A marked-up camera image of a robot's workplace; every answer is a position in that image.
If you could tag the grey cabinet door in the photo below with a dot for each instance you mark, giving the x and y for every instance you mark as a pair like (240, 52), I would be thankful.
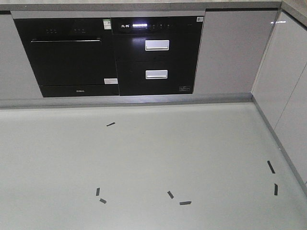
(232, 46)

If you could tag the upper silver drawer handle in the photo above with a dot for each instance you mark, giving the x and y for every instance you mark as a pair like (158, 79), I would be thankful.
(157, 45)

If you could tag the black floor tape strip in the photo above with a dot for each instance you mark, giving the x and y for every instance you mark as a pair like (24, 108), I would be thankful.
(275, 189)
(271, 167)

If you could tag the black built-in sterilizer cabinet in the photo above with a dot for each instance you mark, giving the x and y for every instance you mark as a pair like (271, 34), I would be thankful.
(129, 36)

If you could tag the silver drawer handle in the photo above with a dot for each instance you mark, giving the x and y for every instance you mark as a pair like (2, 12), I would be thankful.
(156, 74)
(157, 45)

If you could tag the grey side cabinet panel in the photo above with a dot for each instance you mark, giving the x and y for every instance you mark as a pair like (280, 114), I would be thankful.
(281, 89)

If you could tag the lower silver drawer handle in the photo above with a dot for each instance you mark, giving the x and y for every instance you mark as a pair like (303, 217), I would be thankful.
(156, 74)

